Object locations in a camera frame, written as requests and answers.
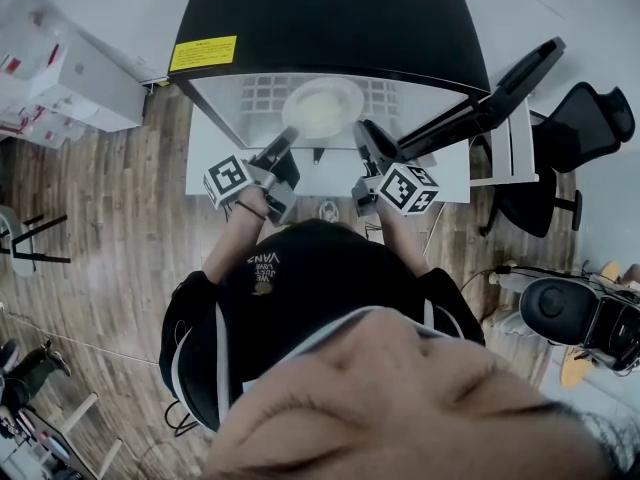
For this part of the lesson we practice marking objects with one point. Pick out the person's black shirt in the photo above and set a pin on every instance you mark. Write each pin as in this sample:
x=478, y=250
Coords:
x=325, y=288

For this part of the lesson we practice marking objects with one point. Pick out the black mesh office chair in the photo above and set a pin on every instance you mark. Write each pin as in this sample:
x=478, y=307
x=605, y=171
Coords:
x=590, y=128

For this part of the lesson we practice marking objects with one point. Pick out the person's face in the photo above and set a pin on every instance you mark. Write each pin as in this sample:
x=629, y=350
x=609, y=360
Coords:
x=400, y=408

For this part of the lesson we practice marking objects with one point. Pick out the grey chair with black legs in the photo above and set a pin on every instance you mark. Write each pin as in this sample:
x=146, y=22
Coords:
x=20, y=258

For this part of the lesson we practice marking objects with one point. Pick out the person's shoe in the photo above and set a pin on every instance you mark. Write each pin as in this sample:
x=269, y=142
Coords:
x=329, y=212

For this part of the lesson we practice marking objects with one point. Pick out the black wrist band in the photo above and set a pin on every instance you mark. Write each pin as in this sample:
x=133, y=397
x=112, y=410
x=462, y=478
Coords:
x=250, y=209

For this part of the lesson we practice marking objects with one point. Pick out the clear bottles with red labels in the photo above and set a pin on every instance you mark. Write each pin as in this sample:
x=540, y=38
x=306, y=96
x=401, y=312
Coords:
x=45, y=128

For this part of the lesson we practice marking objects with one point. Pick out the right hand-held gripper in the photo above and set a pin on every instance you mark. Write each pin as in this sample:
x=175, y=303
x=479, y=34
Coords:
x=407, y=188

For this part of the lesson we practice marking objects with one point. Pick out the person's left forearm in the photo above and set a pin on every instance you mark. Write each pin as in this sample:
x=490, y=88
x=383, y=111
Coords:
x=232, y=248

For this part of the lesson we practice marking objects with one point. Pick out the round wooden side table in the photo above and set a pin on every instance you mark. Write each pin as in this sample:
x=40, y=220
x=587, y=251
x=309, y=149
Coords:
x=575, y=368

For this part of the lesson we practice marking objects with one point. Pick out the clear water jug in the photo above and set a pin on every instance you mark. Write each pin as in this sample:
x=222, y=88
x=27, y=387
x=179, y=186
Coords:
x=35, y=38

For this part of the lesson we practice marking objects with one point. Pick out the person's right forearm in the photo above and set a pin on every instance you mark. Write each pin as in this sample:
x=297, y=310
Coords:
x=405, y=243

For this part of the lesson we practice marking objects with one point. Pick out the dark desk with wooden legs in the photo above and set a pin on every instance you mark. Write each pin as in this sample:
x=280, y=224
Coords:
x=75, y=418

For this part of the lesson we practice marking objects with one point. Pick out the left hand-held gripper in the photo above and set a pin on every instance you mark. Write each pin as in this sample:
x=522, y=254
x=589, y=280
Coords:
x=227, y=180

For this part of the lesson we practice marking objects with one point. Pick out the white round plate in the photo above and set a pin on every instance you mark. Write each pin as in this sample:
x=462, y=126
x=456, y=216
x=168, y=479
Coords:
x=350, y=93

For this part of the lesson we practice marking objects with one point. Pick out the white table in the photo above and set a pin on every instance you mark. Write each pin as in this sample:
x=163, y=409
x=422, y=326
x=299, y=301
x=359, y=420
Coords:
x=330, y=178

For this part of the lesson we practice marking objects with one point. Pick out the white cardboard boxes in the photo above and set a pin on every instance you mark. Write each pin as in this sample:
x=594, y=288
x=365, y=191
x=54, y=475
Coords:
x=100, y=88

